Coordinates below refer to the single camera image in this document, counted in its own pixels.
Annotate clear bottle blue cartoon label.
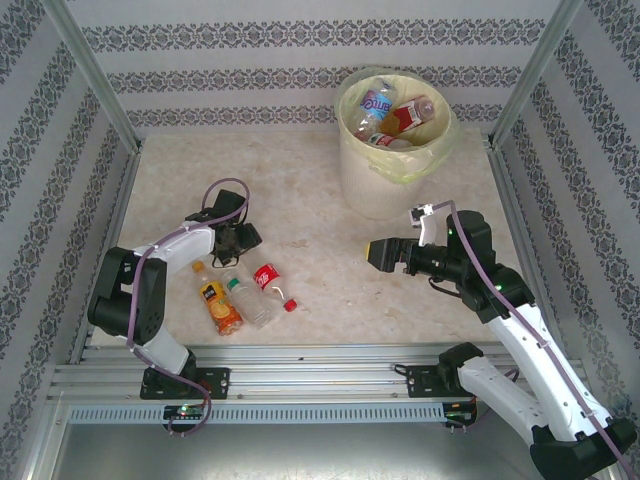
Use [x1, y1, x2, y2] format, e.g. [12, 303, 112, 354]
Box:
[358, 76, 400, 125]

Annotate orange juice bottle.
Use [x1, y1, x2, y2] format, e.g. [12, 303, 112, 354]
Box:
[192, 261, 245, 336]

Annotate small circuit board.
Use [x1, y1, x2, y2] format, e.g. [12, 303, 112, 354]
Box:
[163, 404, 206, 420]
[444, 402, 476, 424]

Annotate red label bottle red cap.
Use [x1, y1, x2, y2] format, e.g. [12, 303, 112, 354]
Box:
[252, 262, 299, 314]

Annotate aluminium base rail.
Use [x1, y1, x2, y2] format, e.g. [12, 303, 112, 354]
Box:
[47, 342, 586, 407]

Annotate pale yellow-green bin liner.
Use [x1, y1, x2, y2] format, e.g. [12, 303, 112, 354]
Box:
[335, 65, 462, 185]

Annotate slotted grey cable duct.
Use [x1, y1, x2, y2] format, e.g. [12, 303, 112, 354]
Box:
[67, 402, 446, 426]

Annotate aluminium side rail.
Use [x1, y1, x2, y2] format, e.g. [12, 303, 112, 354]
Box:
[487, 144, 571, 362]

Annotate white ribbed waste bin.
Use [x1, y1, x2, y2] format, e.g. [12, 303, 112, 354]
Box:
[335, 67, 462, 221]

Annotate clear bottle green neck ring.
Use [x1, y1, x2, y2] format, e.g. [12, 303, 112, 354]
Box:
[221, 269, 275, 330]

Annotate grey metal sheet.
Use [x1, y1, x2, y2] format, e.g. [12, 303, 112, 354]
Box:
[49, 423, 606, 480]

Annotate tea bottle red orange label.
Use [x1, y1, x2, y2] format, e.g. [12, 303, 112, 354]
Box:
[378, 94, 436, 137]

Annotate bottle red teal label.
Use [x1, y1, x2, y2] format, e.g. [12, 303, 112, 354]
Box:
[368, 132, 414, 151]

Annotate aluminium frame post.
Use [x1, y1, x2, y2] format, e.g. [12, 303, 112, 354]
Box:
[489, 0, 585, 149]
[42, 0, 144, 154]

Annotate black mounting plate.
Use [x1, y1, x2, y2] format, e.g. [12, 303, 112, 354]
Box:
[404, 363, 476, 400]
[139, 367, 231, 401]

